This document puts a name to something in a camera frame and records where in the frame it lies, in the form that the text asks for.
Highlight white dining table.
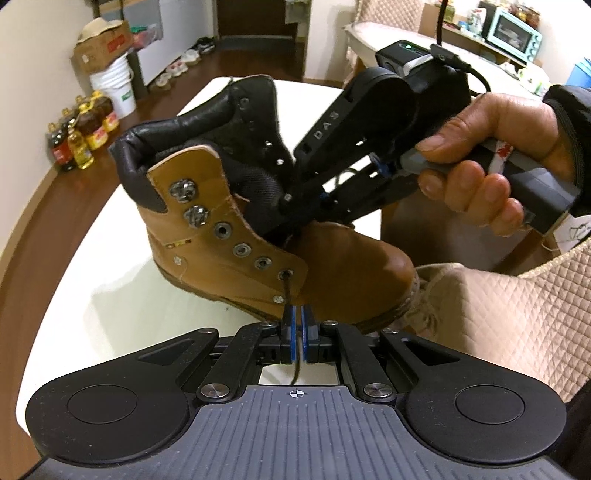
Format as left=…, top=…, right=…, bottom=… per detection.
left=344, top=20, right=551, bottom=98

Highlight beige quilted chair cushion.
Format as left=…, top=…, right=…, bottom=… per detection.
left=394, top=242, right=591, bottom=401

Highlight shoes on floor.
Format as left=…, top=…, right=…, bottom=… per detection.
left=152, top=37, right=216, bottom=90

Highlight dark brown shoelace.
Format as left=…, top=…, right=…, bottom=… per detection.
left=280, top=269, right=301, bottom=386

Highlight teal toaster oven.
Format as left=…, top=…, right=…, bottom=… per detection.
left=485, top=7, right=543, bottom=63

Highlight person's right hand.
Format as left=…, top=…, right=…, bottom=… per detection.
left=416, top=93, right=575, bottom=236

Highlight cardboard box with hat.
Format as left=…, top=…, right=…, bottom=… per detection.
left=73, top=17, right=133, bottom=74

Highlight white plastic bucket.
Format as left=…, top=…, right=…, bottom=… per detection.
left=90, top=54, right=136, bottom=119

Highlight brown leather work boot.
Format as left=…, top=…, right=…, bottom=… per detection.
left=110, top=75, right=419, bottom=333

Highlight black jacket sleeve forearm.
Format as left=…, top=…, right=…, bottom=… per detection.
left=543, top=85, right=591, bottom=217

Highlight blue thermos jug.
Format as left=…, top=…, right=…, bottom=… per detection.
left=566, top=58, right=591, bottom=88

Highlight cooking oil bottles cluster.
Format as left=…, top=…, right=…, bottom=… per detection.
left=46, top=90, right=119, bottom=172

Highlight quilted dining chair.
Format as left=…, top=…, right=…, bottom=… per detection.
left=355, top=0, right=425, bottom=31

